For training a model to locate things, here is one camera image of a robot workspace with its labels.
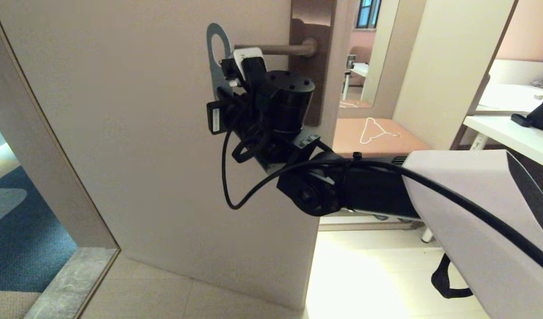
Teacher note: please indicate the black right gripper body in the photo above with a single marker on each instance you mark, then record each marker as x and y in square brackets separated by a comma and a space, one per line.
[225, 117]

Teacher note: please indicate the grey-blue do-not-disturb door sign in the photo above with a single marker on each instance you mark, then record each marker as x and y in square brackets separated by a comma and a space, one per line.
[214, 73]

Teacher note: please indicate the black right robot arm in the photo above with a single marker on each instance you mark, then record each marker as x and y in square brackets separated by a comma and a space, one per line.
[369, 190]

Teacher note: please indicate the beige wooden door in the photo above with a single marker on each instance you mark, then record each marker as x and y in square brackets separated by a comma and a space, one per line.
[121, 177]

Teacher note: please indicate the cream wardrobe shelf unit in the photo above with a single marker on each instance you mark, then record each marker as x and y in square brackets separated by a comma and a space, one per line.
[444, 66]

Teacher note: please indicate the grey marble threshold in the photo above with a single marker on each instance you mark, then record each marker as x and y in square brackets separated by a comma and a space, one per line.
[72, 283]

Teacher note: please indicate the white washbasin countertop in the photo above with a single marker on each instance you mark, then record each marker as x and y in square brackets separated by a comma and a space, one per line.
[510, 97]

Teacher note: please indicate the white table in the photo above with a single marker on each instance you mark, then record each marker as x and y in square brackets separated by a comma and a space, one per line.
[515, 137]

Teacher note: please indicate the small black box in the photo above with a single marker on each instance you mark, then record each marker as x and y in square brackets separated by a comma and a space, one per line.
[519, 120]

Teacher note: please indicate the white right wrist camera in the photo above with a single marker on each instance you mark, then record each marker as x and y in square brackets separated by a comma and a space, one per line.
[247, 54]

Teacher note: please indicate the tall wall mirror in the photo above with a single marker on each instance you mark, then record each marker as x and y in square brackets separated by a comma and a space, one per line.
[364, 66]

